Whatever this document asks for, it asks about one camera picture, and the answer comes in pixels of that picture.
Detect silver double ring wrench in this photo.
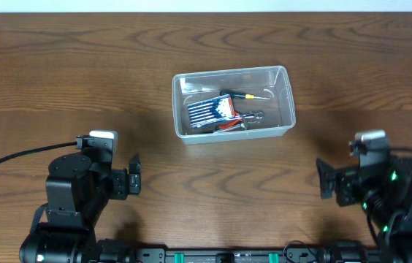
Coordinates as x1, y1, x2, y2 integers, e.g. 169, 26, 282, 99
240, 111, 264, 119

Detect blue screwdriver bit set case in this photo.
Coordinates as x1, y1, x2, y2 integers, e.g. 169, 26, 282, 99
187, 95, 236, 128

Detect red handled pliers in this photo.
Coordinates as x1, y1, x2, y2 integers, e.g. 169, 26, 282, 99
215, 119, 243, 131

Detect black yellow screwdriver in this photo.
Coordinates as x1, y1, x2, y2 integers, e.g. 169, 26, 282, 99
220, 90, 270, 101

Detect small claw hammer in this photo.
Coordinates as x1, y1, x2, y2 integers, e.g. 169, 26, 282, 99
213, 123, 249, 134

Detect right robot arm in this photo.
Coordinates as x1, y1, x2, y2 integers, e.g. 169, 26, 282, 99
316, 139, 412, 262

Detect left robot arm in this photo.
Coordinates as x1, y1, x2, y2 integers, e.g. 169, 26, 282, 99
19, 130, 141, 263

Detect clear plastic container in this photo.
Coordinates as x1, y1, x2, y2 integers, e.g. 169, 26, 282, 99
172, 66, 296, 144

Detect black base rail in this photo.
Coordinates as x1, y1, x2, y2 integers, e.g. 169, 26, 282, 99
96, 240, 381, 263

